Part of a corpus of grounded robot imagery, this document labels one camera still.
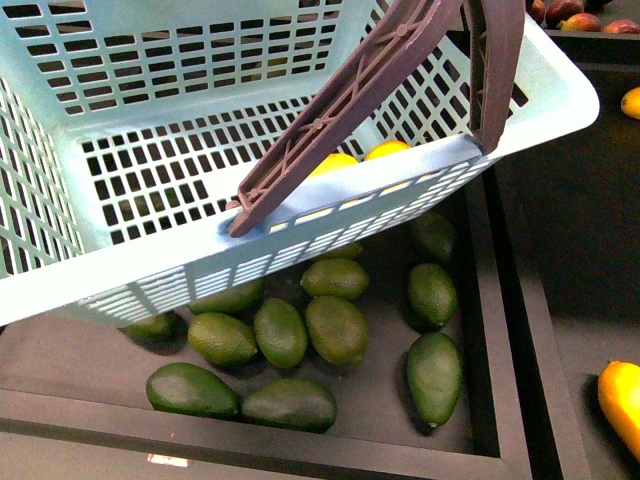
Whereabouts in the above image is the green avocado right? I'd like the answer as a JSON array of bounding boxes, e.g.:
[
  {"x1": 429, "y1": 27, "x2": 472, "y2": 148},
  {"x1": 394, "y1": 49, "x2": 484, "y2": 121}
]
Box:
[{"x1": 406, "y1": 332, "x2": 463, "y2": 428}]

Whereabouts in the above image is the yellow lemon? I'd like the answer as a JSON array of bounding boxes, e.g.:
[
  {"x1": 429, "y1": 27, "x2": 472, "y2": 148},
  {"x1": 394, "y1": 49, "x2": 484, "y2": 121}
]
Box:
[{"x1": 364, "y1": 139, "x2": 410, "y2": 161}]

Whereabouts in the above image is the black produce display shelf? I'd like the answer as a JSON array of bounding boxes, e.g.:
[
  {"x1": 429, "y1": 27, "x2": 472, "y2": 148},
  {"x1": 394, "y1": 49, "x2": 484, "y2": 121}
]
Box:
[{"x1": 0, "y1": 14, "x2": 640, "y2": 480}]

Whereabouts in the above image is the light blue plastic basket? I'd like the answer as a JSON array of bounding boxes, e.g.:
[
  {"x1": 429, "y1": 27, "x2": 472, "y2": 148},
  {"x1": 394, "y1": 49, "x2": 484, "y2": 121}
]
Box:
[{"x1": 1, "y1": 1, "x2": 599, "y2": 326}]

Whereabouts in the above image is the green lime centre right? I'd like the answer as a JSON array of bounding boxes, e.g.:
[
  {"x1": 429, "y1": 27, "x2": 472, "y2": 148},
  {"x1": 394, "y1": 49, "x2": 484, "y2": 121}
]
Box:
[{"x1": 305, "y1": 295, "x2": 369, "y2": 366}]

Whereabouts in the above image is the green avocado lower left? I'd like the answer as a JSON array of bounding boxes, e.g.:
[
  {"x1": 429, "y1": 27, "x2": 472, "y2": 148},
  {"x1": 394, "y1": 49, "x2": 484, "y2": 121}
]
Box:
[{"x1": 145, "y1": 362, "x2": 240, "y2": 419}]

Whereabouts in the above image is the green avocado lower centre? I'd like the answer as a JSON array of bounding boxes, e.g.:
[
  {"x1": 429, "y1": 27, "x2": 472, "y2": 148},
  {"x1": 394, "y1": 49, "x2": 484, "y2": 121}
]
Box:
[{"x1": 241, "y1": 378, "x2": 337, "y2": 433}]

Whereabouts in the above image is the green avocado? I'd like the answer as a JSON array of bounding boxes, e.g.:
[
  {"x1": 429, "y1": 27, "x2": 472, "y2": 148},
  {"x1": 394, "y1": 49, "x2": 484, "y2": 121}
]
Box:
[
  {"x1": 241, "y1": 378, "x2": 337, "y2": 433},
  {"x1": 145, "y1": 362, "x2": 240, "y2": 419},
  {"x1": 406, "y1": 332, "x2": 463, "y2": 428}
]

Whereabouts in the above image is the red apples pile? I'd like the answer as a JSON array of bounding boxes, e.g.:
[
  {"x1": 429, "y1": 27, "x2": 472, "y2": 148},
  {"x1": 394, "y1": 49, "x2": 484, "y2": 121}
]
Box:
[{"x1": 524, "y1": 0, "x2": 639, "y2": 35}]

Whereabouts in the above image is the orange mango behind basket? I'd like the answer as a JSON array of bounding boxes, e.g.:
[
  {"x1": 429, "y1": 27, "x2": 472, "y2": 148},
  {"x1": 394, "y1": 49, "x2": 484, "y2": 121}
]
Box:
[{"x1": 620, "y1": 87, "x2": 640, "y2": 120}]

